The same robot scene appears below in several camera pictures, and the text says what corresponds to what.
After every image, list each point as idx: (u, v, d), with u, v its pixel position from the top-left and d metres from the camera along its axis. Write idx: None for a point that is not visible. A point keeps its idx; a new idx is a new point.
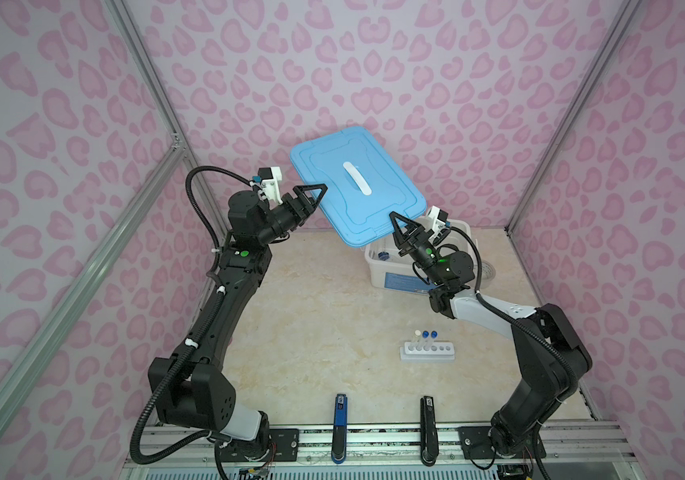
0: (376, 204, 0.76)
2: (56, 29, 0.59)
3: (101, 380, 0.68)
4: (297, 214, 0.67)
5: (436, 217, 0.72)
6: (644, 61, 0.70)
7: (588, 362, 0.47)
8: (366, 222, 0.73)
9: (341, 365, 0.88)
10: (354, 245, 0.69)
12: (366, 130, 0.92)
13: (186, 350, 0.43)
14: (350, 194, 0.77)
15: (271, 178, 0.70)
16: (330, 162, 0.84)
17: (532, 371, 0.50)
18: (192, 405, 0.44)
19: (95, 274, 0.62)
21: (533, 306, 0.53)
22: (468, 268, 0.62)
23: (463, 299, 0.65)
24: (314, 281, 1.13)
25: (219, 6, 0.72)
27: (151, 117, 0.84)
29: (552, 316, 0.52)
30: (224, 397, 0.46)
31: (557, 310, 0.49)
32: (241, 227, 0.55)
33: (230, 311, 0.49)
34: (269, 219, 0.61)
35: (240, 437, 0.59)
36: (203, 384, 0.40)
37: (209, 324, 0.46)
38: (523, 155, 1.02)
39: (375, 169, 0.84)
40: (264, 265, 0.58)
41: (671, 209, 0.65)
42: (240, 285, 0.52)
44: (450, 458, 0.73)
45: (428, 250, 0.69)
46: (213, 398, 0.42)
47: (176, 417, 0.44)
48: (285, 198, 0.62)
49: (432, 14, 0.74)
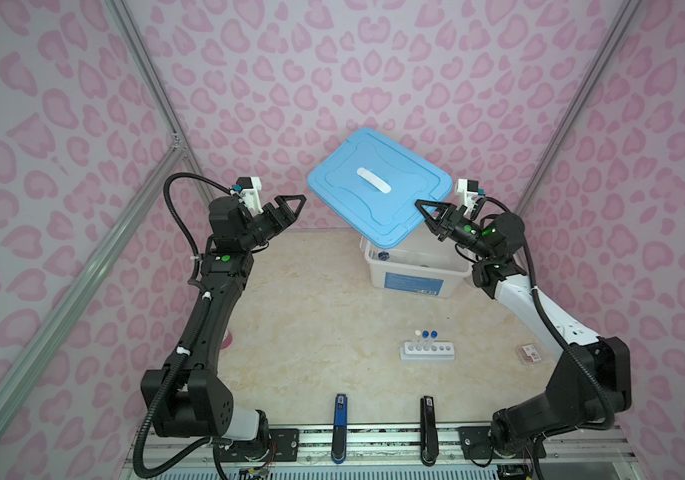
0: (398, 201, 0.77)
2: (57, 29, 0.59)
3: (102, 380, 0.68)
4: (278, 223, 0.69)
5: (465, 189, 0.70)
6: (644, 61, 0.70)
7: (626, 405, 0.44)
8: (394, 222, 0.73)
9: (341, 365, 0.88)
10: (388, 247, 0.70)
12: (372, 129, 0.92)
13: (178, 359, 0.42)
14: (370, 197, 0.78)
15: (251, 187, 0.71)
16: (344, 174, 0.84)
17: (559, 395, 0.47)
18: (191, 414, 0.43)
19: (95, 274, 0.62)
21: (597, 335, 0.45)
22: (516, 226, 0.55)
23: (513, 284, 0.57)
24: (314, 281, 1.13)
25: (219, 6, 0.72)
27: (151, 117, 0.84)
29: (612, 351, 0.46)
30: (223, 401, 0.46)
31: (623, 347, 0.43)
32: (224, 231, 0.56)
33: (219, 315, 0.49)
34: (249, 226, 0.62)
35: (240, 438, 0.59)
36: (201, 391, 0.40)
37: (199, 331, 0.45)
38: (523, 156, 1.02)
39: (390, 164, 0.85)
40: (247, 268, 0.58)
41: (671, 209, 0.65)
42: (226, 289, 0.51)
44: (449, 458, 0.73)
45: (467, 228, 0.64)
46: (212, 405, 0.42)
47: (174, 428, 0.43)
48: (266, 208, 0.64)
49: (432, 14, 0.74)
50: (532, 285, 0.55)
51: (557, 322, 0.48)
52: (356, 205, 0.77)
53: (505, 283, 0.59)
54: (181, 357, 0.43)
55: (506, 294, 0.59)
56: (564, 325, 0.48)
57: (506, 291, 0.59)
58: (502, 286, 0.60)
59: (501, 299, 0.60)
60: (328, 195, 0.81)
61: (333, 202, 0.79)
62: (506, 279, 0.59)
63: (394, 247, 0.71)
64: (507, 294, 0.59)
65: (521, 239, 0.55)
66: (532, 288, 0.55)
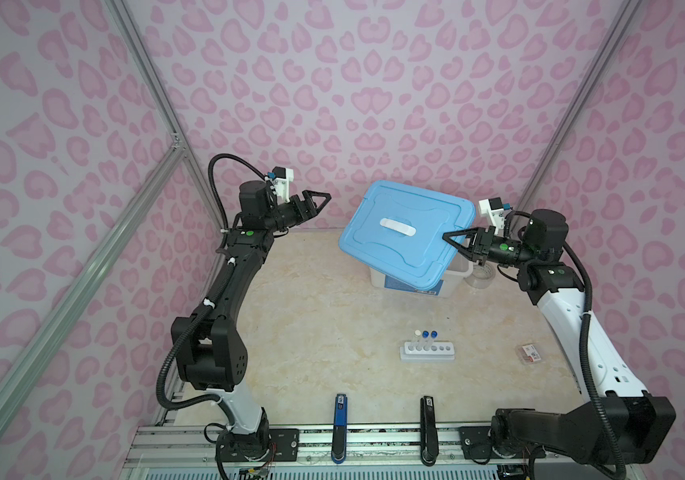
0: (425, 240, 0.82)
2: (57, 29, 0.59)
3: (101, 380, 0.68)
4: (300, 214, 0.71)
5: (489, 209, 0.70)
6: (644, 62, 0.70)
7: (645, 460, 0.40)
8: (428, 261, 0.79)
9: (340, 365, 0.88)
10: (428, 288, 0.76)
12: (381, 183, 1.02)
13: (204, 309, 0.48)
14: (398, 243, 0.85)
15: (284, 177, 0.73)
16: (369, 228, 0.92)
17: (570, 426, 0.45)
18: (210, 363, 0.48)
19: (95, 275, 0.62)
21: (644, 388, 0.40)
22: (552, 217, 0.53)
23: (563, 301, 0.50)
24: (314, 281, 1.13)
25: (219, 6, 0.72)
27: (151, 117, 0.84)
29: (653, 410, 0.41)
30: (240, 355, 0.51)
31: (670, 413, 0.38)
32: (251, 209, 0.63)
33: (243, 276, 0.55)
34: (272, 212, 0.68)
35: (242, 426, 0.62)
36: (222, 339, 0.46)
37: (223, 288, 0.51)
38: (523, 156, 1.02)
39: (408, 206, 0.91)
40: (269, 244, 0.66)
41: (671, 209, 0.65)
42: (249, 256, 0.57)
44: (450, 458, 0.73)
45: (503, 246, 0.61)
46: (230, 354, 0.47)
47: (195, 373, 0.48)
48: (293, 198, 0.71)
49: (432, 14, 0.74)
50: (585, 308, 0.48)
51: (599, 360, 0.43)
52: (388, 256, 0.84)
53: (554, 296, 0.52)
54: (206, 307, 0.48)
55: (553, 310, 0.52)
56: (607, 366, 0.42)
57: (554, 306, 0.52)
58: (550, 300, 0.53)
59: (547, 315, 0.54)
60: (361, 252, 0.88)
61: (367, 258, 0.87)
62: (557, 291, 0.51)
63: (435, 284, 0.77)
64: (554, 309, 0.52)
65: (562, 227, 0.52)
66: (586, 314, 0.47)
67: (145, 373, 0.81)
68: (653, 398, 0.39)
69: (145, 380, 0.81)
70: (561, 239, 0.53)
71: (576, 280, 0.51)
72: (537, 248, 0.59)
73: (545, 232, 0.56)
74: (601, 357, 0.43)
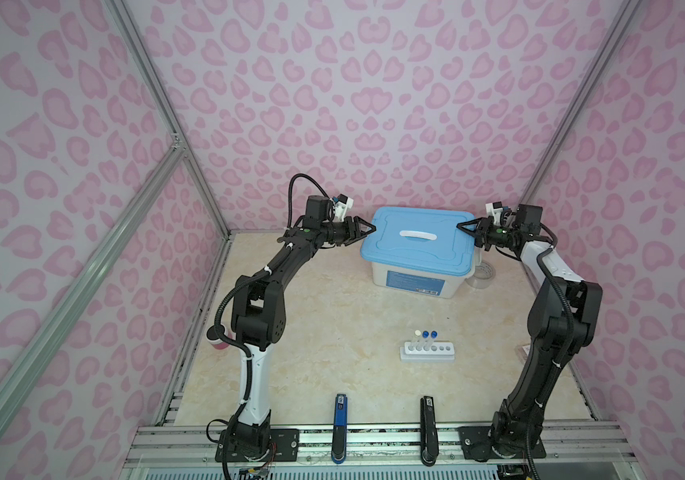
0: (449, 240, 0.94)
2: (57, 29, 0.59)
3: (101, 380, 0.68)
4: (349, 232, 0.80)
5: (493, 209, 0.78)
6: (644, 61, 0.70)
7: (589, 339, 0.55)
8: (459, 253, 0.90)
9: (340, 366, 0.88)
10: (465, 271, 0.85)
12: (387, 207, 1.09)
13: (262, 272, 0.60)
14: (427, 246, 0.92)
15: (345, 203, 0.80)
16: (391, 239, 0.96)
17: (532, 319, 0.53)
18: (254, 318, 0.58)
19: (95, 274, 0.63)
21: (580, 278, 0.56)
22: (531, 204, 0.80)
23: (535, 244, 0.72)
24: (315, 281, 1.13)
25: (219, 6, 0.72)
27: (151, 116, 0.84)
29: (586, 287, 0.57)
30: (281, 318, 0.60)
31: (597, 287, 0.56)
32: (312, 211, 0.77)
33: (297, 258, 0.67)
34: (327, 225, 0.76)
35: (249, 414, 0.64)
36: (273, 298, 0.56)
37: (282, 261, 0.63)
38: (523, 155, 1.02)
39: (421, 221, 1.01)
40: (318, 243, 0.76)
41: (671, 209, 0.65)
42: (303, 245, 0.69)
44: (450, 458, 0.73)
45: (499, 230, 0.85)
46: (276, 310, 0.57)
47: (243, 324, 0.58)
48: (346, 218, 0.84)
49: (432, 14, 0.74)
50: (550, 244, 0.68)
51: (555, 267, 0.62)
52: (423, 257, 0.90)
53: (529, 243, 0.75)
54: (264, 271, 0.60)
55: (529, 254, 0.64)
56: (560, 268, 0.59)
57: (529, 250, 0.74)
58: (526, 246, 0.76)
59: (522, 258, 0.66)
60: (392, 259, 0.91)
61: (400, 261, 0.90)
62: (532, 240, 0.73)
63: (471, 269, 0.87)
64: (529, 251, 0.74)
65: (538, 206, 0.77)
66: (552, 244, 0.68)
67: (145, 373, 0.81)
68: (586, 281, 0.56)
69: (145, 380, 0.81)
70: (538, 217, 0.77)
71: (548, 237, 0.71)
72: (521, 224, 0.82)
73: (525, 210, 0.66)
74: (556, 264, 0.62)
